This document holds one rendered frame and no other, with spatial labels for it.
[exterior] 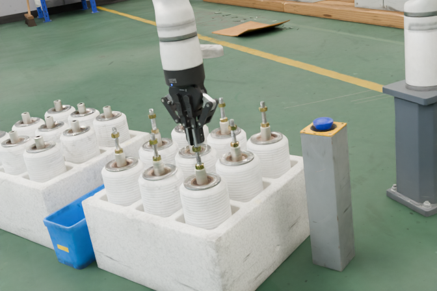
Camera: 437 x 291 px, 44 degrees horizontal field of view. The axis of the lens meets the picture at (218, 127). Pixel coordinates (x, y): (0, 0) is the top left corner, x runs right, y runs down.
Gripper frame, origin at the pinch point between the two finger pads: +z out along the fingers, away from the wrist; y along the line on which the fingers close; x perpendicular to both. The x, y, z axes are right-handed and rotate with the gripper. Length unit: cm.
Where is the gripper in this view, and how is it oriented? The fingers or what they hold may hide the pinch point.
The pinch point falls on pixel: (194, 135)
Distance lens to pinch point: 105.6
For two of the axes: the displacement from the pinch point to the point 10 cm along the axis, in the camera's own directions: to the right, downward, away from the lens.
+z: 1.4, 9.3, 3.4
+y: 7.8, 1.1, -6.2
